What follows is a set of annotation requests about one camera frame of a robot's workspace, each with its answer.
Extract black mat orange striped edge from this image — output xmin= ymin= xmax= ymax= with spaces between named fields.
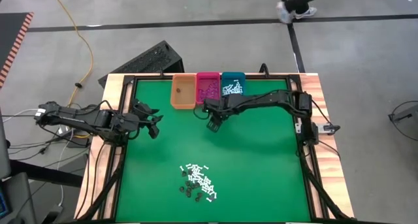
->
xmin=0 ymin=12 xmax=35 ymax=89

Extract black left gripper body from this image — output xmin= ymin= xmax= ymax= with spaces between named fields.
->
xmin=129 ymin=99 xmax=161 ymax=140

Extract pink plastic bin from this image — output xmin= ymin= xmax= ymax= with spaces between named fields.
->
xmin=195 ymin=72 xmax=221 ymax=106

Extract black floor bar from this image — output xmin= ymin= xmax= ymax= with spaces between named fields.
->
xmin=8 ymin=159 xmax=84 ymax=188

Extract black perforated metal case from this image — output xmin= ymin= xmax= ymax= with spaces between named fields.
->
xmin=97 ymin=40 xmax=185 ymax=88

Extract black table frame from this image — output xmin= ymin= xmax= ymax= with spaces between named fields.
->
xmin=74 ymin=72 xmax=353 ymax=224

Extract person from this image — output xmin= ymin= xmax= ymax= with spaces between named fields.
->
xmin=276 ymin=0 xmax=334 ymax=25

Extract green table mat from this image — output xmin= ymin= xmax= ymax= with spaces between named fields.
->
xmin=114 ymin=79 xmax=312 ymax=222

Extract grey metal post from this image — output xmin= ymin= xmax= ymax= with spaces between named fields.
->
xmin=0 ymin=108 xmax=11 ymax=181

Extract yellow extension cable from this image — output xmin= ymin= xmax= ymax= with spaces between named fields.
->
xmin=48 ymin=0 xmax=95 ymax=112

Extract black floor cable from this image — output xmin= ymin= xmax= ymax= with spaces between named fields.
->
xmin=387 ymin=99 xmax=418 ymax=155

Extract wooden table side board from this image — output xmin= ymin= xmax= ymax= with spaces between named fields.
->
xmin=74 ymin=73 xmax=135 ymax=220
xmin=298 ymin=72 xmax=356 ymax=219

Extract blue plastic bin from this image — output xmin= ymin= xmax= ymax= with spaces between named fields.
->
xmin=221 ymin=71 xmax=246 ymax=97

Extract orange plastic bin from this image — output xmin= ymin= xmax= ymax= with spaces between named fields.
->
xmin=170 ymin=74 xmax=197 ymax=110

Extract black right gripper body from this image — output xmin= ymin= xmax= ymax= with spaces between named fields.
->
xmin=202 ymin=95 xmax=236 ymax=120

